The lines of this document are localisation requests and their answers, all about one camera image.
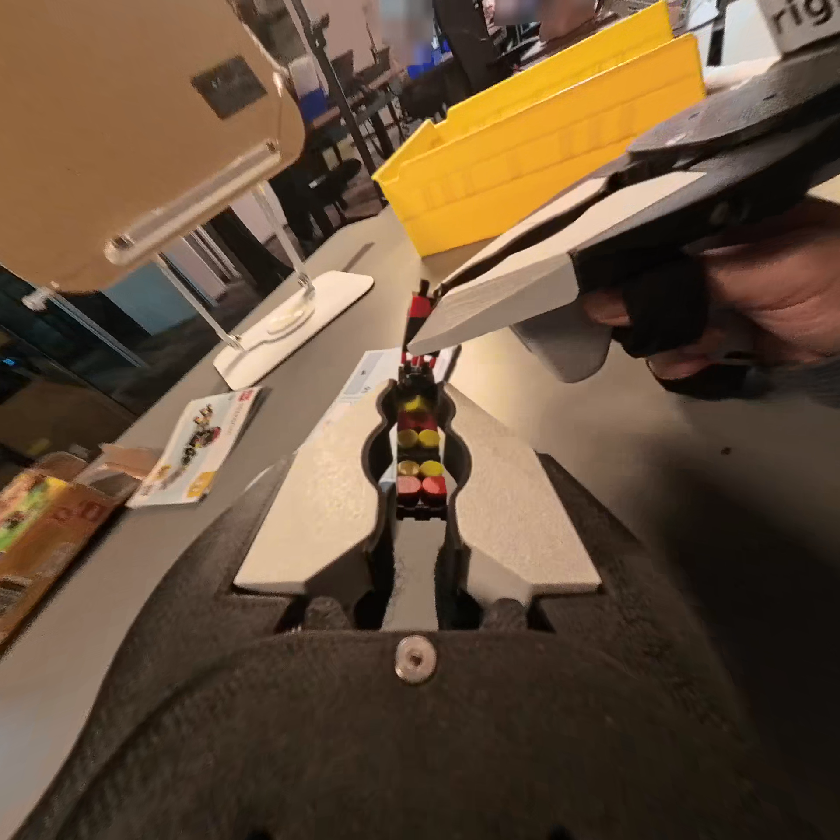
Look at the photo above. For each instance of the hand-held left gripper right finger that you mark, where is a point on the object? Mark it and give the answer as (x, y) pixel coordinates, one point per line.
(518, 518)

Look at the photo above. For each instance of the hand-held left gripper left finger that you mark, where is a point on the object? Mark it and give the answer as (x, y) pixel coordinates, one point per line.
(315, 518)

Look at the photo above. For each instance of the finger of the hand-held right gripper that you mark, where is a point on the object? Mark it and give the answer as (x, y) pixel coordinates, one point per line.
(512, 289)
(525, 229)

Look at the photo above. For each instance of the red black lego clip assembly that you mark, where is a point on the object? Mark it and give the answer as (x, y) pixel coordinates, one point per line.
(420, 308)

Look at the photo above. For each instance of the long black red yellow lego assembly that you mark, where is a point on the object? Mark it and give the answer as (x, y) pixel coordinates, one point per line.
(420, 439)

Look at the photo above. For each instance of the yellow cardboard lego box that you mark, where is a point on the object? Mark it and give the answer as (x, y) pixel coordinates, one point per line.
(46, 525)

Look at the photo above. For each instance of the person's right hand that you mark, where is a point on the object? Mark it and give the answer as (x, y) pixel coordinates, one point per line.
(774, 289)

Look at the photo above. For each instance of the yellow plastic bin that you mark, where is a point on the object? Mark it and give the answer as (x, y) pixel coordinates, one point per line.
(544, 151)

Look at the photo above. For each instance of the closed booklet with colourful cover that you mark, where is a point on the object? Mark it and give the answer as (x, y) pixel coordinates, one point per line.
(197, 446)

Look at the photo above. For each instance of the open instruction booklet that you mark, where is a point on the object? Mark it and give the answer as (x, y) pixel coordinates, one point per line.
(374, 371)

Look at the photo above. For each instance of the blue storage crates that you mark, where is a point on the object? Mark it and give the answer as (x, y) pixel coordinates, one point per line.
(430, 62)

